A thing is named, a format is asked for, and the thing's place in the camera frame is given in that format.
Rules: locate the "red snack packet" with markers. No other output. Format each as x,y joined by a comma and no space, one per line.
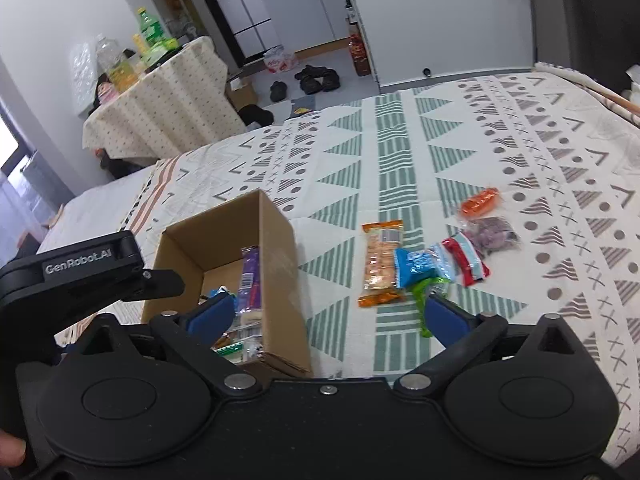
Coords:
467,257

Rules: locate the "pink and white plastic bag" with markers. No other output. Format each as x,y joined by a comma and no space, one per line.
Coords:
280,59

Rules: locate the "white kitchen cabinet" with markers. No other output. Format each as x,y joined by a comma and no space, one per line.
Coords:
305,15

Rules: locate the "clear bottle of yellow drink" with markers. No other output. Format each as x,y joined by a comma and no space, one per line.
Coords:
117,62

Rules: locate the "bubble wrap sheet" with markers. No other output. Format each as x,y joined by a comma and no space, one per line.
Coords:
82,75

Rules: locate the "grey appliance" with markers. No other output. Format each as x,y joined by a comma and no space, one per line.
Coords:
42,180

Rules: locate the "window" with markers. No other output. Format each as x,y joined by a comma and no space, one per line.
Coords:
7,145

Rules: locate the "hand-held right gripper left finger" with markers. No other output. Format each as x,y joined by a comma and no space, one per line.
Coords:
212,317

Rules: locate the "white bed sheet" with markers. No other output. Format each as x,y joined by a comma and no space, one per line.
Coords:
90,215

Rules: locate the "grey blue floor cloth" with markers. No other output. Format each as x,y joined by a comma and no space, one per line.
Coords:
302,106

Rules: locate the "red labelled bottle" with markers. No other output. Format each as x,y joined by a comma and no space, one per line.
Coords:
359,55

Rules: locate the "table with dotted tablecloth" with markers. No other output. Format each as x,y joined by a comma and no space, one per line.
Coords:
165,105

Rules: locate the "thin green snack packet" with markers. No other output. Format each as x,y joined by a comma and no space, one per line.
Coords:
229,350

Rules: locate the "small orange snack packet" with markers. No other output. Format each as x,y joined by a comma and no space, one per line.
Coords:
480,202

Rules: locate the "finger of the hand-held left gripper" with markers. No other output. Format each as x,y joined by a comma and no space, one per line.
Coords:
165,285

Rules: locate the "black bag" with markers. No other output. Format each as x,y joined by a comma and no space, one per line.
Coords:
257,115

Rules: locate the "dark bundle under table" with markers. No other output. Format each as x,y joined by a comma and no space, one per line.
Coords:
125,165

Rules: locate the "black flat device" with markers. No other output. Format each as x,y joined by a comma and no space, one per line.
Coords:
162,64

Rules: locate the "black cloth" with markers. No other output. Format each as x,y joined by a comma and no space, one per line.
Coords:
98,91

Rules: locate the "dark cloth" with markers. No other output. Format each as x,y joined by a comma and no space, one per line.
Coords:
29,242

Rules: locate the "orange cracker packet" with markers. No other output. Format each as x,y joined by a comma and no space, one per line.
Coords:
382,265

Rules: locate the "purple snack packet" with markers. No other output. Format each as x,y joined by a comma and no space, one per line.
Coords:
249,280

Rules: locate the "black slipper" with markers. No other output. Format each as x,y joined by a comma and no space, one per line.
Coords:
307,78
331,80
278,91

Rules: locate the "black framed glass door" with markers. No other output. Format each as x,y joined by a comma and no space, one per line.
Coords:
235,10

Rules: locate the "small yellow bottle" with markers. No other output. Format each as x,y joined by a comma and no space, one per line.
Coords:
139,45

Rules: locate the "bright green snack packet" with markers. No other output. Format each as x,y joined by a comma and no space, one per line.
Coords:
420,287

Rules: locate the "striped fringed cloth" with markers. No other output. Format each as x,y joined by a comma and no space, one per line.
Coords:
590,85

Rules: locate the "green soda bottle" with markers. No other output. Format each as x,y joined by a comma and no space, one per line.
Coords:
150,30

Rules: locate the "clear packet of purple sweets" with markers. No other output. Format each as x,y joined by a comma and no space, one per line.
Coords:
492,235

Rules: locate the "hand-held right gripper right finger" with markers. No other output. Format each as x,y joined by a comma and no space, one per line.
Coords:
445,317

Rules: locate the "green tissue pack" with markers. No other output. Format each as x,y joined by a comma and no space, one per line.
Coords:
159,51

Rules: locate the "pink toy figure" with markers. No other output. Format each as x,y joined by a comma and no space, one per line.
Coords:
106,92

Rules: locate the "small cardboard box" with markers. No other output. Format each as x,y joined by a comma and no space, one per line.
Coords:
242,91

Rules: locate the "person's left hand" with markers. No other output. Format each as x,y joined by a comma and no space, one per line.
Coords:
11,450

